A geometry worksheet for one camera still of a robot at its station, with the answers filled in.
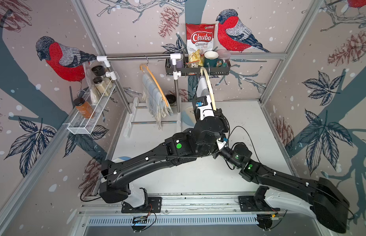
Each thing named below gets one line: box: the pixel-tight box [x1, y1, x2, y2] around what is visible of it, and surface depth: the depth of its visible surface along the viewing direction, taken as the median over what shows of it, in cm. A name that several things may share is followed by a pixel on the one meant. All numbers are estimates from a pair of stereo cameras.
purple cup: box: [176, 53, 184, 69], surface depth 84 cm
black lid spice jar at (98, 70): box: [91, 64, 105, 77], surface depth 80 cm
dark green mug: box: [203, 50, 224, 68], surface depth 86 cm
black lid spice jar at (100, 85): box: [92, 76, 106, 96], surface depth 78 cm
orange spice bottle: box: [72, 97, 94, 119], surface depth 68 cm
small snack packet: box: [185, 59, 200, 68], surface depth 87 cm
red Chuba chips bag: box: [185, 23, 216, 58], surface depth 81 cm
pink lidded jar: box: [216, 49, 231, 67], surface depth 87 cm
